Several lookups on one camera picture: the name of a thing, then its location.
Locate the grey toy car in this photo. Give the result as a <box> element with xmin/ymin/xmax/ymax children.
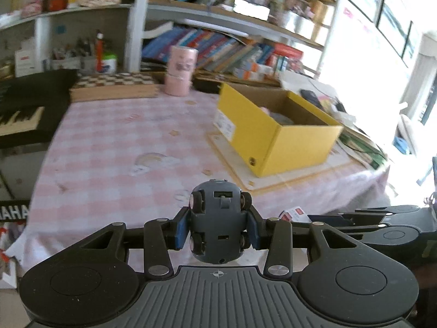
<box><xmin>189</xmin><ymin>179</ymin><xmax>252</xmax><ymax>264</ymax></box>

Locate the pink plush pig toy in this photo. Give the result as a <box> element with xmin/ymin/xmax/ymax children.
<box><xmin>260</xmin><ymin>107</ymin><xmax>282</xmax><ymax>118</ymax></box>

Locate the pink checkered tablecloth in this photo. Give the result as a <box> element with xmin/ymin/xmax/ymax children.
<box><xmin>20</xmin><ymin>89</ymin><xmax>392</xmax><ymax>274</ymax></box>

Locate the green book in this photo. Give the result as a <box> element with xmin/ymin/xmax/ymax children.
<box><xmin>338</xmin><ymin>131</ymin><xmax>387</xmax><ymax>170</ymax></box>

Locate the yellow cardboard box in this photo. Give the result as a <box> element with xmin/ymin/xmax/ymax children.
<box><xmin>213</xmin><ymin>83</ymin><xmax>343</xmax><ymax>177</ymax></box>

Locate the black smartphone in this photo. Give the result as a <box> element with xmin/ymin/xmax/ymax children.
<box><xmin>299</xmin><ymin>89</ymin><xmax>323</xmax><ymax>110</ymax></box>

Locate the wooden chessboard box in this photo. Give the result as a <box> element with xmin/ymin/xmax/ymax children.
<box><xmin>70</xmin><ymin>73</ymin><xmax>160</xmax><ymax>103</ymax></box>

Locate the pink cylindrical canister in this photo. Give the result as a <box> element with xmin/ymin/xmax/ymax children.
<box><xmin>164</xmin><ymin>46</ymin><xmax>198</xmax><ymax>97</ymax></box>

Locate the white green lid jar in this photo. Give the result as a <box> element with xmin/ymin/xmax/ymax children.
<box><xmin>102</xmin><ymin>53</ymin><xmax>118</xmax><ymax>74</ymax></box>

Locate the black Yamaha keyboard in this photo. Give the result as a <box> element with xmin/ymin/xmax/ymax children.
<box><xmin>1</xmin><ymin>69</ymin><xmax>78</xmax><ymax>212</ymax></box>

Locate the white bookshelf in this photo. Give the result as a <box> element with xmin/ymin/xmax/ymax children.
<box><xmin>1</xmin><ymin>0</ymin><xmax>336</xmax><ymax>78</ymax></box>

